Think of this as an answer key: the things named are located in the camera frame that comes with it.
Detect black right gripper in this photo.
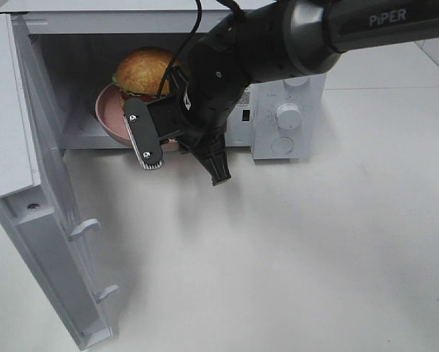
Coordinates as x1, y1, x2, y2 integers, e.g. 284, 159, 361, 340
167, 65, 234, 186

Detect round door release button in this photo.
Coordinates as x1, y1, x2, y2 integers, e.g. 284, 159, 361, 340
271, 136, 294, 155

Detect burger with lettuce and cheese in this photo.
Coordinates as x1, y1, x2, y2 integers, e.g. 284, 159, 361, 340
112, 47, 173, 106

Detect pink round plate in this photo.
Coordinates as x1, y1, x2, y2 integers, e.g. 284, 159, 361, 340
94, 83, 179, 152

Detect white microwave door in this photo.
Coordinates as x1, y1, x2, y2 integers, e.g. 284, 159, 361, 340
0, 13, 117, 350

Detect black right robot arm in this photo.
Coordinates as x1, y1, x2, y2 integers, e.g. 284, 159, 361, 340
179, 1, 439, 184

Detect white warning label sticker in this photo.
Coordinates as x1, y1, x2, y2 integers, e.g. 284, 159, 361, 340
237, 89, 251, 106

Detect lower white timer knob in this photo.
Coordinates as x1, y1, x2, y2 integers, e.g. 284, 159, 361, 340
275, 103, 302, 130

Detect white microwave oven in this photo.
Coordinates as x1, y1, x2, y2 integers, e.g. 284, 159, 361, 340
0, 1, 325, 159

